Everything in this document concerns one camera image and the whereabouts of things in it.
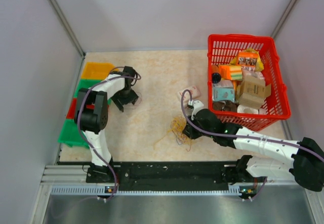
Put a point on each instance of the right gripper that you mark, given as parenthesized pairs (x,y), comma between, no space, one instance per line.
(189,132)

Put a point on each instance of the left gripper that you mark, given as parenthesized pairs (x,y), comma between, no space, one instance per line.
(132,98)

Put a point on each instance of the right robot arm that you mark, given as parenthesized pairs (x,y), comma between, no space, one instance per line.
(301,161)

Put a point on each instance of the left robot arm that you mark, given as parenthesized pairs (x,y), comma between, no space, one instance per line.
(91,112)

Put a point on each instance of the pink tissue packet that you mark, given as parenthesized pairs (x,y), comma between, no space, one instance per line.
(192,92)

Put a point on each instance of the upper green storage bin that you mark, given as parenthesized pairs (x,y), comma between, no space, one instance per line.
(87,83)

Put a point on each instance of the green storage bin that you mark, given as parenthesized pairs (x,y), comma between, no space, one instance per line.
(70,136)
(87,83)

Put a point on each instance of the yellow storage bin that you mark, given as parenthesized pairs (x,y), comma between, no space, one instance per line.
(96,70)

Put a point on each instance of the teal tissue pack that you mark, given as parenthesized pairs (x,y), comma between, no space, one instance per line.
(222,91)

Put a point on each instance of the red storage bin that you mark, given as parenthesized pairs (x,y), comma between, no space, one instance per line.
(71,111)

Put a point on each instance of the black bottle cap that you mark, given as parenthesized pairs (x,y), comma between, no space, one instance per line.
(216,78)

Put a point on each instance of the lower green storage bin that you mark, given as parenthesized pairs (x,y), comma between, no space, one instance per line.
(70,136)

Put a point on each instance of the brown cardboard box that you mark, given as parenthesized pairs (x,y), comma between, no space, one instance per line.
(253,92)

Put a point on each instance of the orange sponge pack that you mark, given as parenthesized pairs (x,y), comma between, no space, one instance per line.
(231,72)

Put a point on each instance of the pink wrapped pack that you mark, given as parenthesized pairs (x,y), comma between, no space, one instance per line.
(250,72)

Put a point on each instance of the red plastic basket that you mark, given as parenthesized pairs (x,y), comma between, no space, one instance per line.
(222,48)

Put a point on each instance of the orange snack box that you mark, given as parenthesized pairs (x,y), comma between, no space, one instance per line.
(248,59)

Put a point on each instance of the yellow plastic bag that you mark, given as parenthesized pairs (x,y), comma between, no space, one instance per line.
(259,66)

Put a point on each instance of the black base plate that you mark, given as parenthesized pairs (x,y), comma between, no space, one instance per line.
(171,176)

